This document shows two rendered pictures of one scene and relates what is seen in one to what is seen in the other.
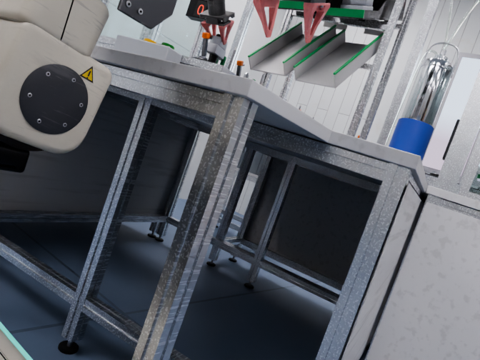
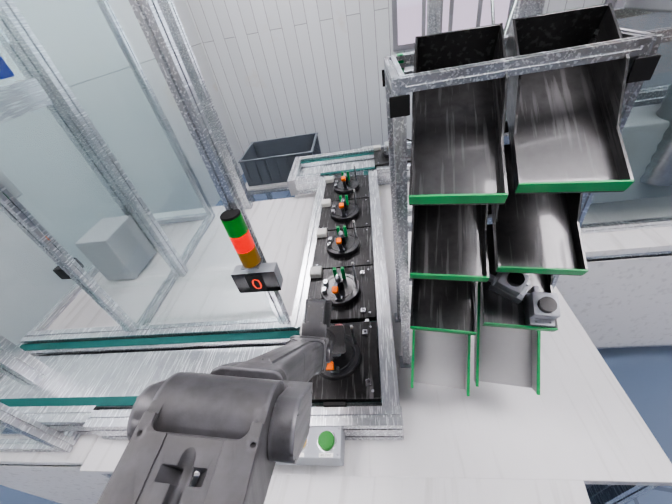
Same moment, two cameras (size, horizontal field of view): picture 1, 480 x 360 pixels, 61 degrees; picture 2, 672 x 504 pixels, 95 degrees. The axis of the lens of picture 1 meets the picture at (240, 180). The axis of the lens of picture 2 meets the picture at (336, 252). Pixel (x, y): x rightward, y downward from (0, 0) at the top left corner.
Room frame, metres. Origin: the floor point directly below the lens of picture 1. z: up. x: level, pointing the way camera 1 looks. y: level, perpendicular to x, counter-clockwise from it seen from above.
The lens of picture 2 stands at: (0.92, 0.29, 1.77)
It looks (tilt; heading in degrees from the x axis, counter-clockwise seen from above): 40 degrees down; 345
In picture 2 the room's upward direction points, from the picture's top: 12 degrees counter-clockwise
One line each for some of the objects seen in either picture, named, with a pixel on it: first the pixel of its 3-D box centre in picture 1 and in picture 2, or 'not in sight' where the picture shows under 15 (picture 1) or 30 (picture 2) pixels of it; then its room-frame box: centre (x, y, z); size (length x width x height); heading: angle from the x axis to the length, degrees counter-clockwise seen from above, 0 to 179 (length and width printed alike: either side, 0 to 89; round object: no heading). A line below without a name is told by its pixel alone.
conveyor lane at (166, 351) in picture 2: not in sight; (248, 363); (1.57, 0.48, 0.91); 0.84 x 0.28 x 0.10; 64
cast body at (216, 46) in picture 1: (218, 46); not in sight; (1.43, 0.22, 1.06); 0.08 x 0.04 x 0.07; 154
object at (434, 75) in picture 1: (431, 83); not in sight; (1.87, -0.66, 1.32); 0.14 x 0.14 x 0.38
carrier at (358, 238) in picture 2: not in sight; (341, 238); (1.87, 0.01, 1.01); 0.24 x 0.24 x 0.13; 64
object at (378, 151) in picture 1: (249, 131); (347, 277); (1.82, 0.03, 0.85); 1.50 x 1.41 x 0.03; 64
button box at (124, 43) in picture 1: (146, 53); (301, 445); (1.26, 0.40, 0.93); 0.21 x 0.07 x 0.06; 64
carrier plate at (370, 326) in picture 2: not in sight; (337, 358); (1.42, 0.23, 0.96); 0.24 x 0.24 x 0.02; 64
